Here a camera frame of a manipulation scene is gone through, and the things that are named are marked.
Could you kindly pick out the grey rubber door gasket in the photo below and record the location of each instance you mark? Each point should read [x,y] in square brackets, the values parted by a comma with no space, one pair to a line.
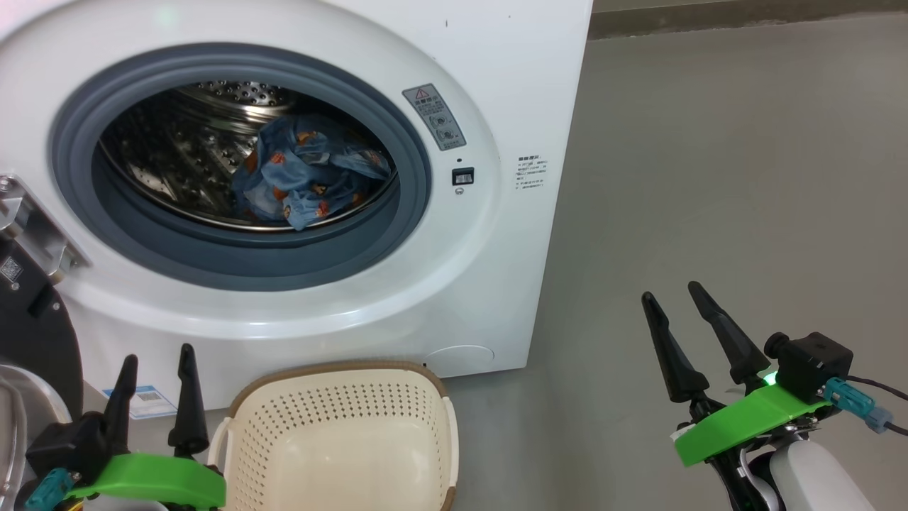
[248,259]

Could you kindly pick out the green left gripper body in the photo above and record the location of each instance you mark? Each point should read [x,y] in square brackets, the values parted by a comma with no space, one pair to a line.
[156,479]

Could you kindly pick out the white front-load washing machine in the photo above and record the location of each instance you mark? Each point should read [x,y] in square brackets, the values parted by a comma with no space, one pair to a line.
[482,270]

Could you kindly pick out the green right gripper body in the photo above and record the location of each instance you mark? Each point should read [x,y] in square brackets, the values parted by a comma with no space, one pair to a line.
[745,422]

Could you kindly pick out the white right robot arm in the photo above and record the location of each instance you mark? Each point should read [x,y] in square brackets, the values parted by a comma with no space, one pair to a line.
[816,475]

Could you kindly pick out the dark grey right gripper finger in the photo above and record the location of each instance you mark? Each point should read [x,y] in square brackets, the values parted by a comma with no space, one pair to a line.
[734,341]
[674,355]

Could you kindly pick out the silver metal door hinge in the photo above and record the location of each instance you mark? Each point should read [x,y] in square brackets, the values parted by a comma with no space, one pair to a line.
[35,227]

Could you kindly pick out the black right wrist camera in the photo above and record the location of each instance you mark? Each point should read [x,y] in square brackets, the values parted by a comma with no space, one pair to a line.
[812,362]

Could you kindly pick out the blue patterned pyjama garment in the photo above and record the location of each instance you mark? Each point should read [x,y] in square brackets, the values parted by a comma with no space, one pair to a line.
[298,199]
[312,152]

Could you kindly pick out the cream perforated laundry basket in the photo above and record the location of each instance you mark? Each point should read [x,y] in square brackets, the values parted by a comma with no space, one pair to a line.
[340,440]

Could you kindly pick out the steel washing machine drum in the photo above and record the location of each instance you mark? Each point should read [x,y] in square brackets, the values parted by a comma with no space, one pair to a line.
[177,163]

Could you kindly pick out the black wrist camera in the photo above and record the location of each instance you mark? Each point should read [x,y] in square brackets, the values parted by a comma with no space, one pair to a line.
[67,443]
[812,362]

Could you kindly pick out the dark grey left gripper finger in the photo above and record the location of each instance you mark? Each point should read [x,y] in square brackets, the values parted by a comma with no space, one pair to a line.
[190,404]
[122,404]

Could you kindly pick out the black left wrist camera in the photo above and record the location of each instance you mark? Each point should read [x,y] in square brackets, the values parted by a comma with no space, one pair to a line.
[67,443]

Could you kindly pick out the dark round washing machine door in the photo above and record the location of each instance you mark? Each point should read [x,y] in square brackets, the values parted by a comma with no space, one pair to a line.
[35,333]

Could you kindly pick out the blue white energy label sticker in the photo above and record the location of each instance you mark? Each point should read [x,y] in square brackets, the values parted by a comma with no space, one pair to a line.
[142,401]

